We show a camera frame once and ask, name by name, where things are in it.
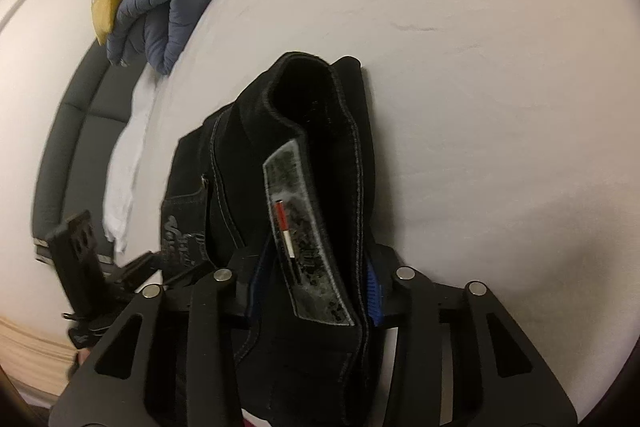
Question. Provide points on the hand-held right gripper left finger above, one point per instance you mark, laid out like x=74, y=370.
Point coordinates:
x=200, y=347

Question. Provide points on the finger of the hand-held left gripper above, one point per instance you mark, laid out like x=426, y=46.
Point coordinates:
x=80, y=257
x=150, y=272

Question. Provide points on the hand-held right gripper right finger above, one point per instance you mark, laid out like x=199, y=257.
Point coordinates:
x=430, y=347

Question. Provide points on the black pants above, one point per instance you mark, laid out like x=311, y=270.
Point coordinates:
x=310, y=187

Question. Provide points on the white pillow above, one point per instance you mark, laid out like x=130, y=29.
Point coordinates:
x=125, y=177

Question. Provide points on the grey padded headboard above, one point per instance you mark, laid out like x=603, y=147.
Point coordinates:
x=75, y=147

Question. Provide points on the bed with white sheet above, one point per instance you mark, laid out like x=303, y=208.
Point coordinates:
x=475, y=107

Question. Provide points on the rolled blue duvet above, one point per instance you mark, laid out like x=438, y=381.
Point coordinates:
x=170, y=2

